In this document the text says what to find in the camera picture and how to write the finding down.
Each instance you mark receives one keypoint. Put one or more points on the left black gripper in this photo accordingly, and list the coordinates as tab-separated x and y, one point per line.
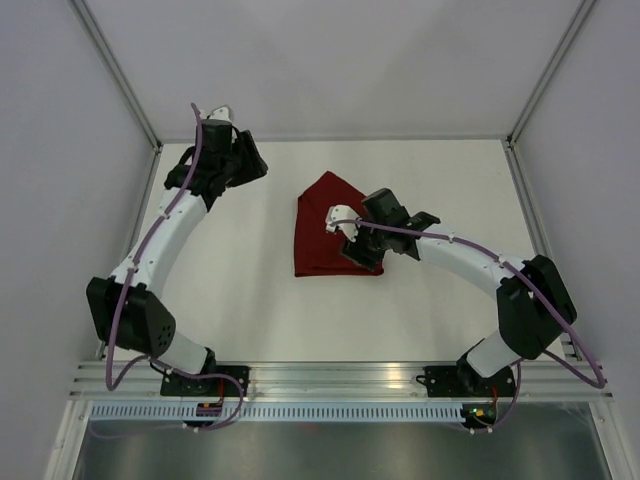
254	166

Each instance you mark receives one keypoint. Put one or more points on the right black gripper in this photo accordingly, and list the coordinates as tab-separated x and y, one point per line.
355	250

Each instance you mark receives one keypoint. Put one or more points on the dark red cloth napkin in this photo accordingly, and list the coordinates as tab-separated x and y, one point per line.
317	252

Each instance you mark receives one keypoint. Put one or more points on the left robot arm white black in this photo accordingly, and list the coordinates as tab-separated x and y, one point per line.
126	306

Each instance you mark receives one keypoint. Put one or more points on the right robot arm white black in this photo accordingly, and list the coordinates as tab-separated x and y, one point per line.
533	304

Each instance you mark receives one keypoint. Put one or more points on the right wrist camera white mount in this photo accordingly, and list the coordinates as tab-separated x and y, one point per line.
342	218

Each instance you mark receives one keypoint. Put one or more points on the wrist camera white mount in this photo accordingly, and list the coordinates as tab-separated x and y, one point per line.
223	113
342	218

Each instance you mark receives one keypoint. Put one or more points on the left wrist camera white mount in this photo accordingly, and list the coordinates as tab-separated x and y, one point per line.
223	113

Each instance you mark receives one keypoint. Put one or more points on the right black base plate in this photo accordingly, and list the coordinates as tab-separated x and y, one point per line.
450	381

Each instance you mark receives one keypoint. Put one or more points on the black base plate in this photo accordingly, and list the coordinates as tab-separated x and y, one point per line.
450	381
175	385

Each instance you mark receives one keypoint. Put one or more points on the left aluminium frame post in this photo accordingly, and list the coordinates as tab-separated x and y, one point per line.
98	39

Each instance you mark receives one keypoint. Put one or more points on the aluminium frame post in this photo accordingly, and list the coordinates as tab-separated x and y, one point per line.
98	39
562	49

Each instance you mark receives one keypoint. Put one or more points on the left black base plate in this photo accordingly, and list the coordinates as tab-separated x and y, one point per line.
175	385

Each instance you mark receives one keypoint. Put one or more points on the aluminium mounting rail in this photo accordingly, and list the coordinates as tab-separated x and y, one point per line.
540	381

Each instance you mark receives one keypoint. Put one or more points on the white slotted cable duct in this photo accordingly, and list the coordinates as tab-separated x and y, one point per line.
447	412

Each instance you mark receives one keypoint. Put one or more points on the right aluminium frame post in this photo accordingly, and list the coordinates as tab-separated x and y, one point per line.
562	49

